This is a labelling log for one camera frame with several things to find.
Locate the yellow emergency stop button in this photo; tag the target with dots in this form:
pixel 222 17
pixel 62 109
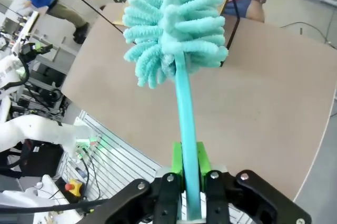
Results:
pixel 73 187

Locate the black controller box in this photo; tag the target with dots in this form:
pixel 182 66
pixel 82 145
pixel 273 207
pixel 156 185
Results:
pixel 39 158

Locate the aluminium frame workbench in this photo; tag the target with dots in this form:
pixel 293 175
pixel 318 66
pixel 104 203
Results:
pixel 52 58

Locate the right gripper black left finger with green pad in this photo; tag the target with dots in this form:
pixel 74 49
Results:
pixel 166 200

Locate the slotted aluminium base plate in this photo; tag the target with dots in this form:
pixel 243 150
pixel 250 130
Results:
pixel 123 155

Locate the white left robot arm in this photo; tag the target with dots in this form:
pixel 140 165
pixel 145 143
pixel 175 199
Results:
pixel 34 129

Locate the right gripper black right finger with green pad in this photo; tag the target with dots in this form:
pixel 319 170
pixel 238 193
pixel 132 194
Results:
pixel 237 197

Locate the teal microfibre duster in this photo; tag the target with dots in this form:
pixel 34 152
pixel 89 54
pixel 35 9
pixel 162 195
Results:
pixel 184 23

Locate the person's forearm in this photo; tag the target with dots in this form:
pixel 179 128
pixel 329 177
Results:
pixel 256 10

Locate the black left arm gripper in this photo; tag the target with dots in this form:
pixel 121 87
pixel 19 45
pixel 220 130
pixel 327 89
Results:
pixel 27 51

